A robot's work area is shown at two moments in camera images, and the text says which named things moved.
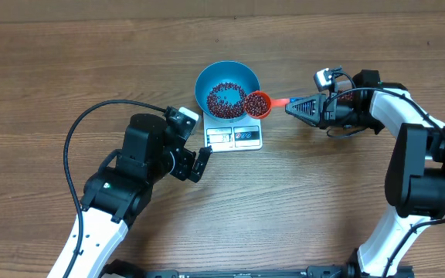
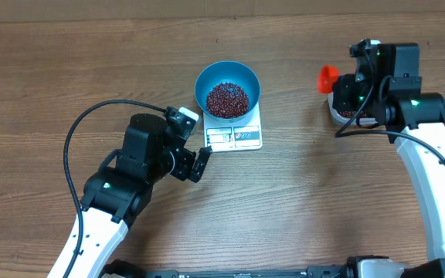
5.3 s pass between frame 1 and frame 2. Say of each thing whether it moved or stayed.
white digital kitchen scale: stayed
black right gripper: moved
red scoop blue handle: moved
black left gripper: stayed
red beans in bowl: stayed
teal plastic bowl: stayed
